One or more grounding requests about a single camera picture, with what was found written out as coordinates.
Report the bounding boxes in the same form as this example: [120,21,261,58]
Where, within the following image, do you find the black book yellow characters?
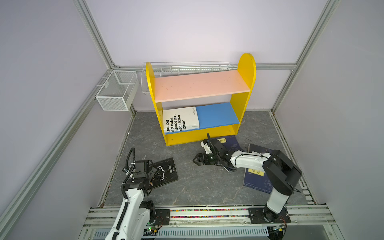
[150,158,179,188]

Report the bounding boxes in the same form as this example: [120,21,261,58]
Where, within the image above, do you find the dark book white characters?
[248,144,271,157]

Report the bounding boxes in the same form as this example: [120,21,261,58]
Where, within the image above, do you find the white book black text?
[163,107,200,134]

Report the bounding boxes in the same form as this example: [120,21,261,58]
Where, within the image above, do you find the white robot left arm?
[106,160,157,240]

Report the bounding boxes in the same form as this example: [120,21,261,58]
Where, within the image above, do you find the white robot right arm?
[193,138,302,223]

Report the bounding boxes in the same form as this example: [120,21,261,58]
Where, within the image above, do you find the dark blue book under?
[224,166,237,172]

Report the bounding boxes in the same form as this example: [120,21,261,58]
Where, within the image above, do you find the dark blue book top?
[216,135,243,151]

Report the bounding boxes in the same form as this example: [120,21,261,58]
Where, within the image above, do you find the blue book yellow label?
[243,169,273,194]

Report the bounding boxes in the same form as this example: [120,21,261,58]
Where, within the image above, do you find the yellow wooden bookshelf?
[145,53,257,146]

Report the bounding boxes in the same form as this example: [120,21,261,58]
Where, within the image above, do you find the white mesh basket box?
[96,71,139,112]

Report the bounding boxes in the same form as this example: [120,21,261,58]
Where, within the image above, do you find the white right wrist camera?
[201,141,212,155]

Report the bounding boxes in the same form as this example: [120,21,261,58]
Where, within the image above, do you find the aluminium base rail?
[80,204,337,229]

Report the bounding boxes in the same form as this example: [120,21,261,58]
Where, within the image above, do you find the white vented cable duct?
[92,226,270,240]

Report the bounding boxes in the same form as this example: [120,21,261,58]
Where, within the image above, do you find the white wire rack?
[151,62,237,78]

